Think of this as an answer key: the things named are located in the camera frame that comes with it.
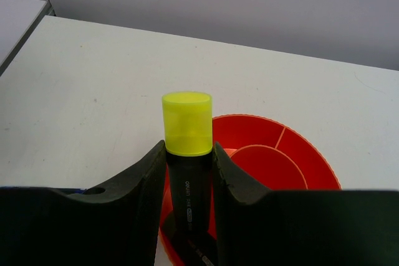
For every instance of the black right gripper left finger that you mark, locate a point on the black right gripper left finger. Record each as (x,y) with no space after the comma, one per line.
(113,223)

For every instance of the aluminium table edge rail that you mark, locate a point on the aluminium table edge rail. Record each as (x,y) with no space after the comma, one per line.
(19,18)

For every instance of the yellow cap black highlighter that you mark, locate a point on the yellow cap black highlighter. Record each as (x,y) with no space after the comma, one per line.
(188,126)

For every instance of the orange round pen holder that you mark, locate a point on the orange round pen holder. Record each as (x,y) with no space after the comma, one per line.
(276,157)

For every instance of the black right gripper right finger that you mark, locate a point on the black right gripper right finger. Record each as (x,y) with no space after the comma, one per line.
(352,227)

